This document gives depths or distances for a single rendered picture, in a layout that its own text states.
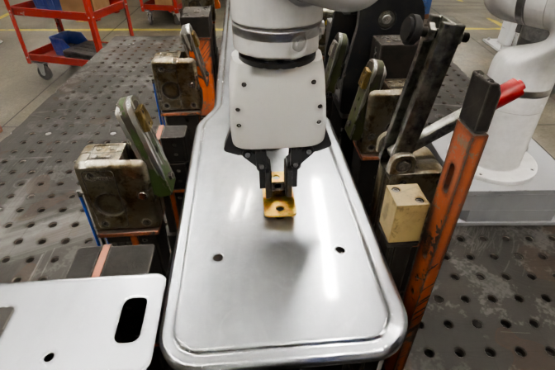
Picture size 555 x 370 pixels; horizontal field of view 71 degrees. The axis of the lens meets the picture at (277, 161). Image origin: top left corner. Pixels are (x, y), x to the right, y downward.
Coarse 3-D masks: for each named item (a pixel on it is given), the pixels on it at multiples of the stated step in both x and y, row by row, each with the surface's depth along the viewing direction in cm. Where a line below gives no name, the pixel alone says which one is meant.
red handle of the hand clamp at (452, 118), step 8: (512, 80) 42; (520, 80) 42; (504, 88) 42; (512, 88) 41; (520, 88) 41; (504, 96) 41; (512, 96) 41; (520, 96) 42; (504, 104) 42; (456, 112) 44; (440, 120) 44; (448, 120) 43; (456, 120) 43; (424, 128) 45; (432, 128) 44; (440, 128) 43; (448, 128) 43; (424, 136) 44; (432, 136) 44; (440, 136) 44; (424, 144) 44
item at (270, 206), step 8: (272, 176) 50; (280, 176) 50; (272, 184) 47; (280, 184) 47; (264, 192) 48; (272, 192) 47; (280, 192) 47; (264, 200) 46; (272, 200) 46; (280, 200) 46; (288, 200) 46; (264, 208) 45; (272, 208) 45; (288, 208) 45; (272, 216) 44; (280, 216) 44
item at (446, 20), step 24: (408, 24) 37; (432, 24) 37; (456, 24) 36; (432, 48) 37; (456, 48) 37; (432, 72) 38; (408, 96) 43; (432, 96) 40; (408, 120) 41; (384, 144) 46; (408, 144) 43
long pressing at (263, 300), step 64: (192, 192) 50; (256, 192) 49; (320, 192) 49; (192, 256) 41; (256, 256) 41; (320, 256) 41; (384, 256) 41; (192, 320) 35; (256, 320) 35; (320, 320) 35; (384, 320) 35
